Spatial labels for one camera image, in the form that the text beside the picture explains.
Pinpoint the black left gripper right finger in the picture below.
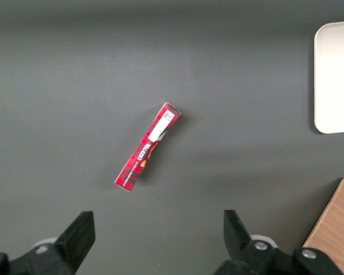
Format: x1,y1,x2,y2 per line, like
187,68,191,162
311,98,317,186
214,209,344,275

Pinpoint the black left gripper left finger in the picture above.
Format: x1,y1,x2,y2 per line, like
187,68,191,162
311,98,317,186
0,211,96,275

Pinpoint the red plaid cookie box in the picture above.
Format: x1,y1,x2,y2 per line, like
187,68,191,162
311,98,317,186
114,101,182,194

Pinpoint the white rounded plastic tray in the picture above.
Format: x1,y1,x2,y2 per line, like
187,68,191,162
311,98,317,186
313,20,344,135

